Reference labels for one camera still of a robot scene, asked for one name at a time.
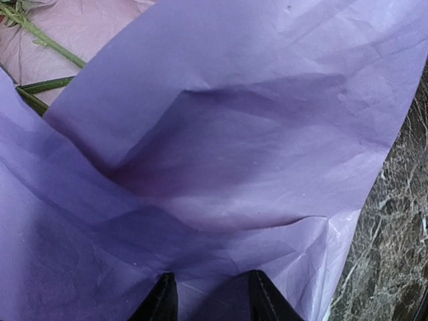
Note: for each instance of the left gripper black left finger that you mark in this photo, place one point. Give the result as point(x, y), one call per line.
point(161, 303)

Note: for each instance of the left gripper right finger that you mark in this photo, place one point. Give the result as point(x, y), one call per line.
point(266, 302)

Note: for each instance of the pink purple wrapping paper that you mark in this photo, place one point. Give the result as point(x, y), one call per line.
point(202, 138)

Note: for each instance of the pink rose flower stem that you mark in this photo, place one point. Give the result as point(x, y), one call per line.
point(15, 13)

